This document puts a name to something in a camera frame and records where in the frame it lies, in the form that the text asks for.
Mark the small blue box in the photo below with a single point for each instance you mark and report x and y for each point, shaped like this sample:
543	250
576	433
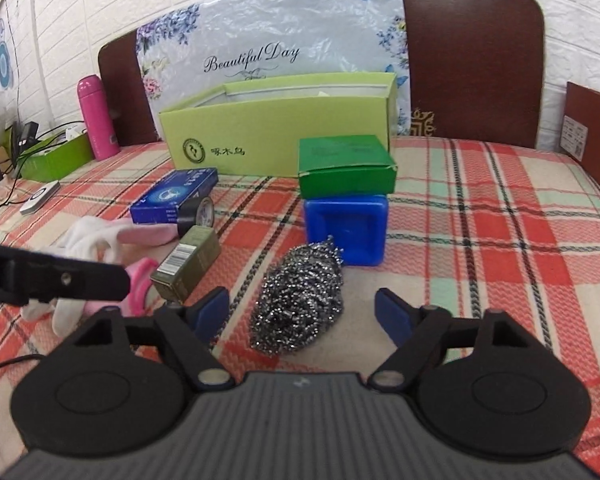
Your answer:
165	200

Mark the black tape roll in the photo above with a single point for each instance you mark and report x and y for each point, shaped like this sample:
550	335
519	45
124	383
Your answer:
190	220

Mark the pink bottle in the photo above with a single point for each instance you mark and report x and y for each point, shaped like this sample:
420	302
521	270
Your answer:
97	120

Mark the pink plastic loop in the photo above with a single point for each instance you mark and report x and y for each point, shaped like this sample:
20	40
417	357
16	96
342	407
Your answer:
142	280

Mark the floral plastic bedding bag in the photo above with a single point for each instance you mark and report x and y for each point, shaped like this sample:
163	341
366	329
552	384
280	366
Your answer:
280	20

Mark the brown wooden headboard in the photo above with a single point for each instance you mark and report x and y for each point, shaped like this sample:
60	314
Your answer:
470	60

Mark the blue square plastic container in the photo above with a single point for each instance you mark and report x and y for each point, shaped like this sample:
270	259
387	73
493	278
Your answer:
365	235

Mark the green tray box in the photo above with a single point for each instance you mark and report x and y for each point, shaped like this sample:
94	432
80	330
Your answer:
60	160

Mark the olive barcode box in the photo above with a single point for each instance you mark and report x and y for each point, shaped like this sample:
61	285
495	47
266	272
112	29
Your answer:
190	265

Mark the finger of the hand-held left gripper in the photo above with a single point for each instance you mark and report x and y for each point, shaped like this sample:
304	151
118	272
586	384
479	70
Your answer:
70	277

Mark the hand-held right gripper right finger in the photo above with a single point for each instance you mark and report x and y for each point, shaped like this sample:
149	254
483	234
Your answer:
392	315

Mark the brown cardboard box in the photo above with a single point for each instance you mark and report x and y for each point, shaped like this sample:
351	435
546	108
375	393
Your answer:
595	130

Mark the white glove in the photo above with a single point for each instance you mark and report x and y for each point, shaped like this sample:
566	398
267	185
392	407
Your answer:
87	237

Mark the light green cardboard box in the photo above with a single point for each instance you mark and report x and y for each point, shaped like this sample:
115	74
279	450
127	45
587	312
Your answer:
260	130

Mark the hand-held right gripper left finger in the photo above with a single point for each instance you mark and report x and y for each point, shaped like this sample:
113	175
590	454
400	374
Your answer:
211	317

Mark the steel wool scrubber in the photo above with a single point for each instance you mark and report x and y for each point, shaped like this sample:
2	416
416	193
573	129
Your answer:
295	300

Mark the plain green box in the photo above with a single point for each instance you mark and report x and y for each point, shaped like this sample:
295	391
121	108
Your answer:
345	180

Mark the plaid blanket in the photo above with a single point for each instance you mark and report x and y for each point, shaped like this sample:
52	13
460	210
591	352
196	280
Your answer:
505	240

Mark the white flat device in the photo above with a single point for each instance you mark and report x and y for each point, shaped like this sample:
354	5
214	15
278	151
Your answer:
40	197

